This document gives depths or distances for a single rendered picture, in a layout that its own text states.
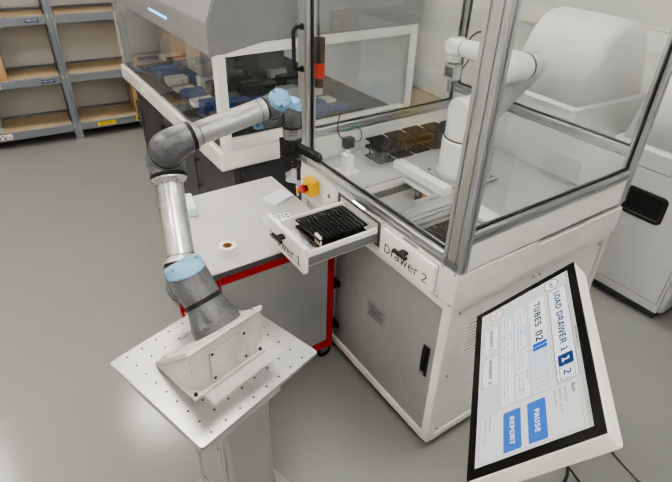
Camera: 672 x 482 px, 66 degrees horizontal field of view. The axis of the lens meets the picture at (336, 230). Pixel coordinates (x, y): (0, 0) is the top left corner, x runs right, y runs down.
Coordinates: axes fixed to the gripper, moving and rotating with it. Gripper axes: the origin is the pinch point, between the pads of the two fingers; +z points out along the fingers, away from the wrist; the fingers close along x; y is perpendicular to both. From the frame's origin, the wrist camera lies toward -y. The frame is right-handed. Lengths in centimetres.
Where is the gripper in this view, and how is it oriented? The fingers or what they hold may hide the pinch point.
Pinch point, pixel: (299, 184)
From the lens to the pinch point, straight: 208.7
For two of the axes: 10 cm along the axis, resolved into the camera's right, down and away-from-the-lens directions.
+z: -0.2, 8.4, 5.3
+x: 1.1, 5.3, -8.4
